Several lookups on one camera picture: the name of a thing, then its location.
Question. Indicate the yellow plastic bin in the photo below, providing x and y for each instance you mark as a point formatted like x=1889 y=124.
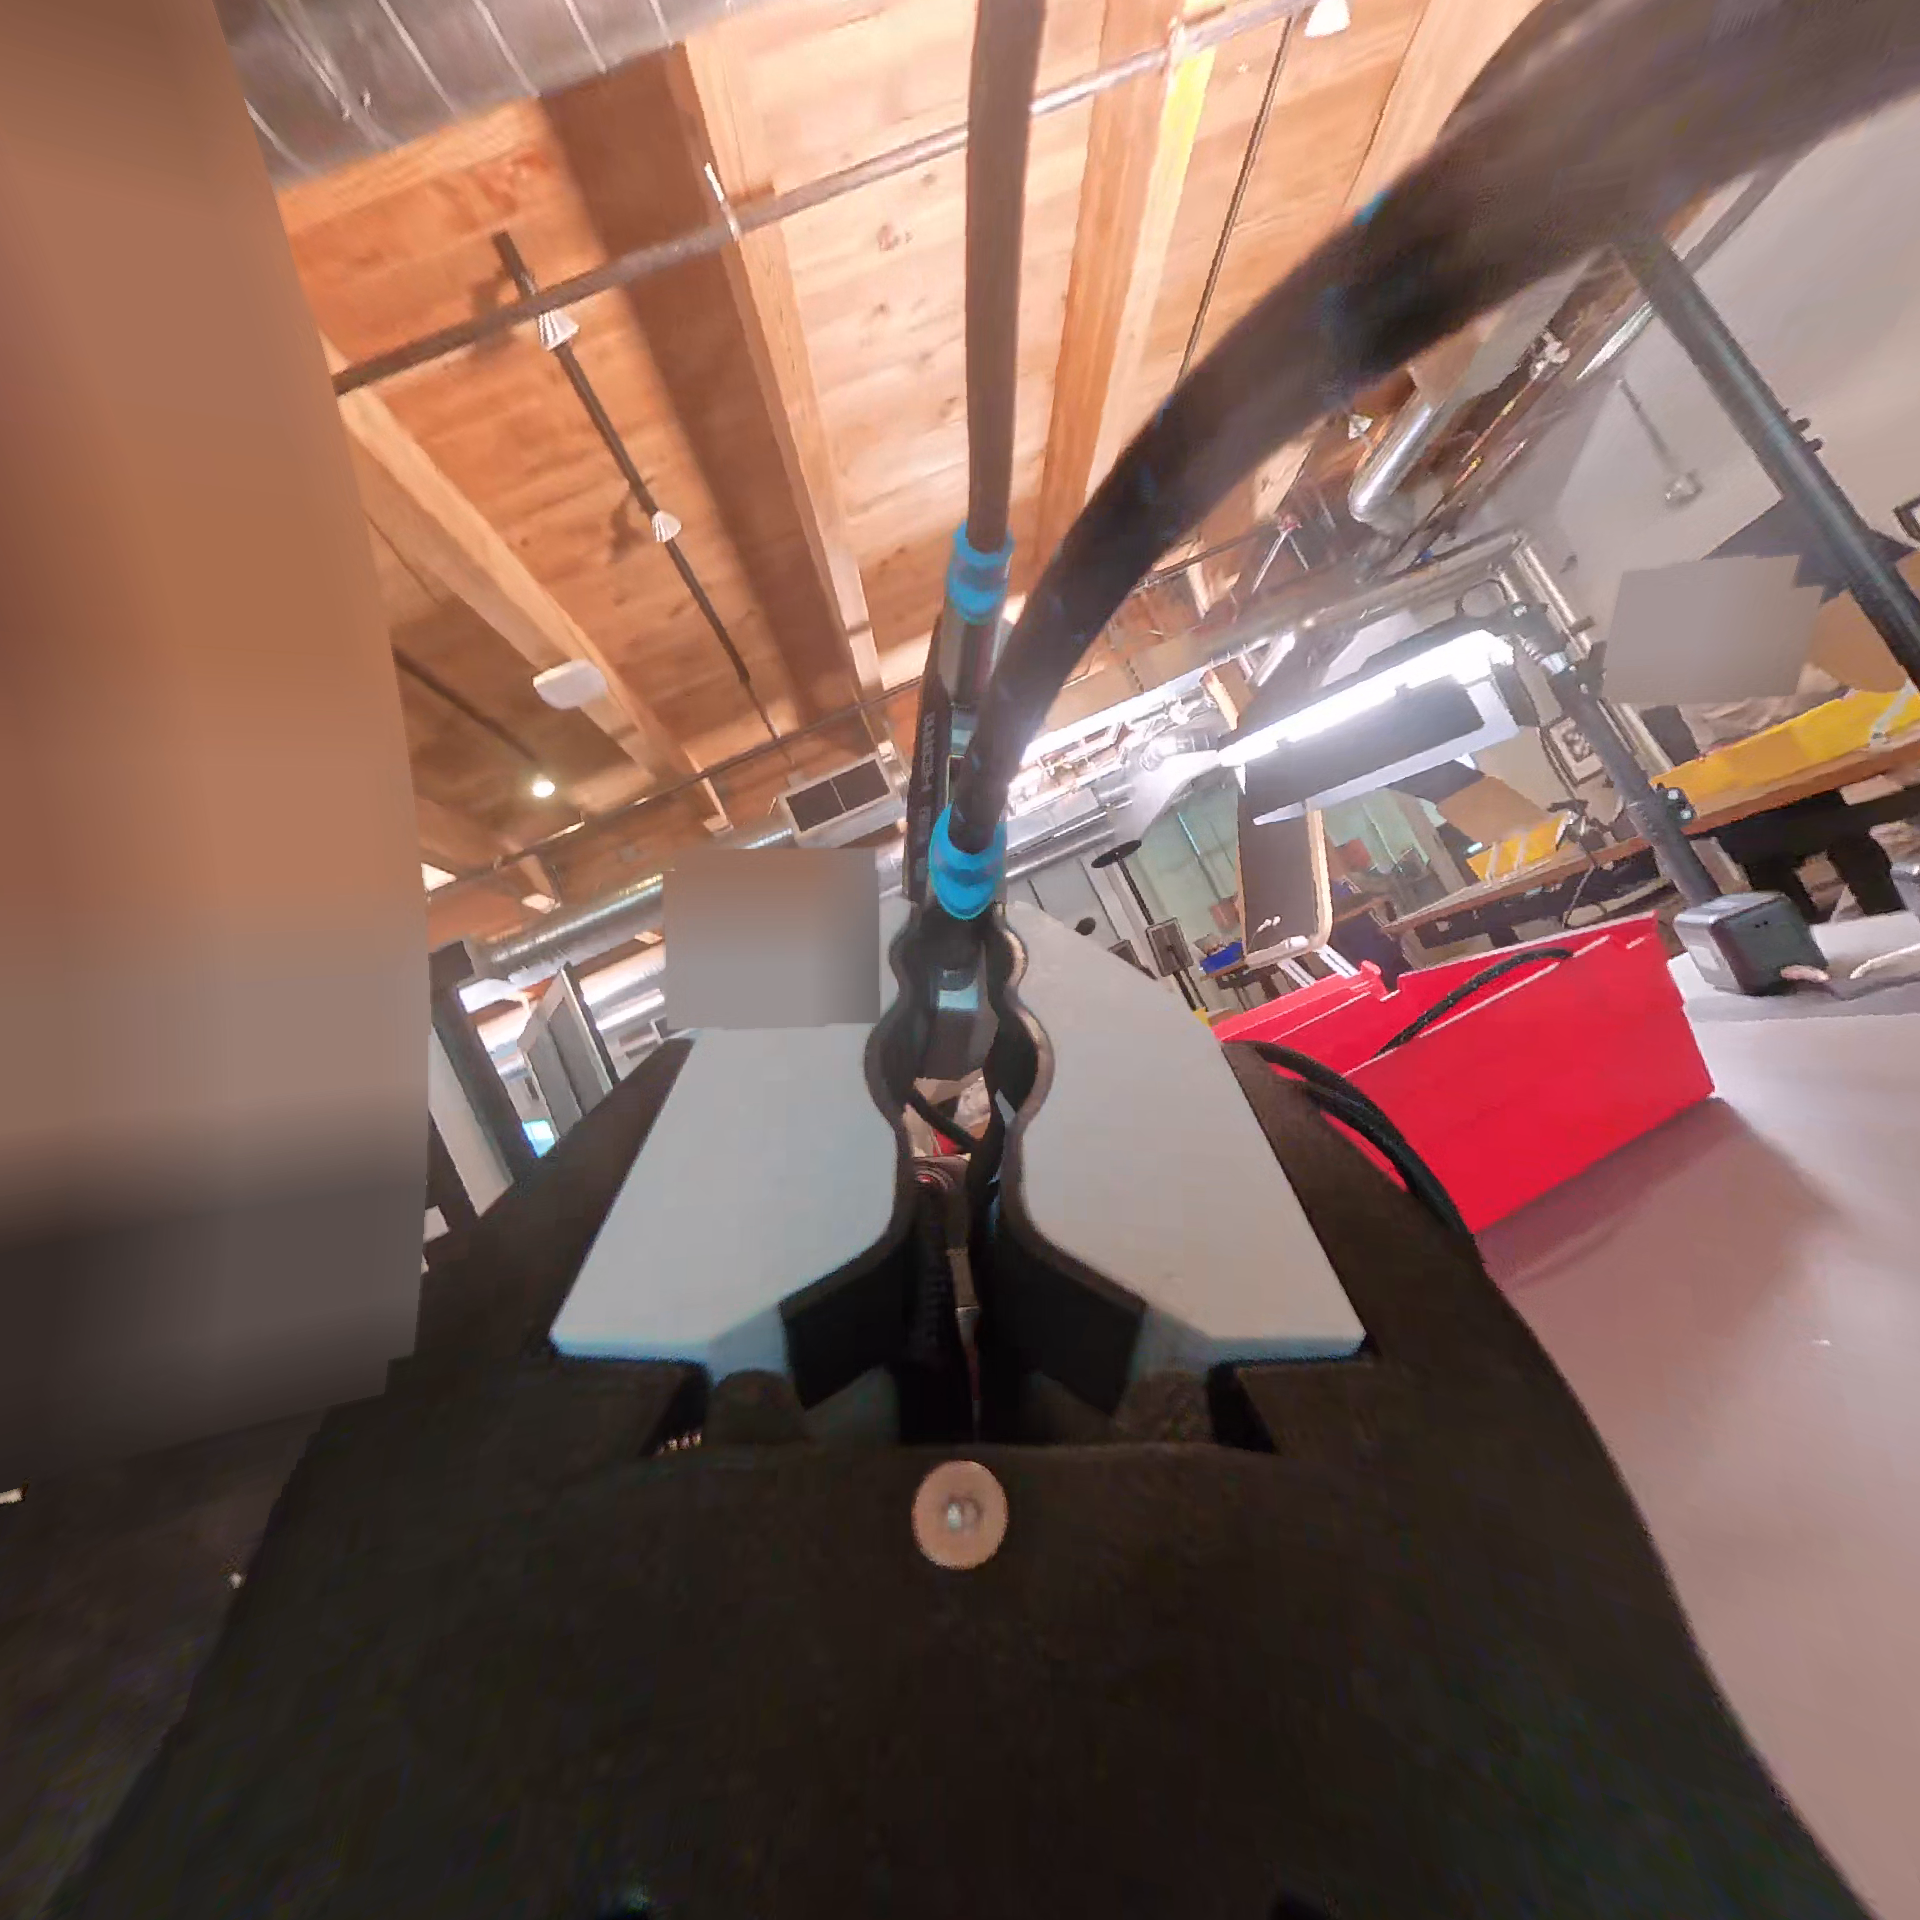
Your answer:
x=1756 y=765
x=1529 y=855

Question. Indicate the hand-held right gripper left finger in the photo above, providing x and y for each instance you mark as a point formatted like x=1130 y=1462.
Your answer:
x=721 y=1201

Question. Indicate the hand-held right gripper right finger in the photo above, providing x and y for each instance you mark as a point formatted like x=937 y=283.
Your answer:
x=1172 y=1201

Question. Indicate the black panel with wooden rim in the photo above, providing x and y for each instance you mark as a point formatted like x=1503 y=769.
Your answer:
x=1277 y=886

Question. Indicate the black metal pole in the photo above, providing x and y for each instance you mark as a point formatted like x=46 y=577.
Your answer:
x=1770 y=447

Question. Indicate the metal ceiling pipe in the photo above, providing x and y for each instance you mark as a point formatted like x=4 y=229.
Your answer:
x=901 y=161

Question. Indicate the black light stand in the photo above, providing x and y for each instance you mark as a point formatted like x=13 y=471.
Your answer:
x=1642 y=795

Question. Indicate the red plastic bin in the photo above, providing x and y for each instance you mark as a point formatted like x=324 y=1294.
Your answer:
x=1529 y=1095

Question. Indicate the silver spiral air duct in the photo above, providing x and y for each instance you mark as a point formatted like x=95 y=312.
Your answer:
x=1401 y=452
x=586 y=921

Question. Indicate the small black power adapter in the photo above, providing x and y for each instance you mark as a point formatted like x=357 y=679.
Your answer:
x=1746 y=945

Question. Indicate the studio light panel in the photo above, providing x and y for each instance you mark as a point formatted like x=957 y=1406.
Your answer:
x=1349 y=721

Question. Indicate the wooden workbench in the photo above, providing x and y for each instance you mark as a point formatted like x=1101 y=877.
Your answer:
x=1516 y=897

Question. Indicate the ceiling vent grille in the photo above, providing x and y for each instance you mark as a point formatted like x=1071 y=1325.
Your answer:
x=840 y=803

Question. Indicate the black ceiling track rail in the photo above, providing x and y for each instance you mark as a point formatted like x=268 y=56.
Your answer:
x=617 y=448

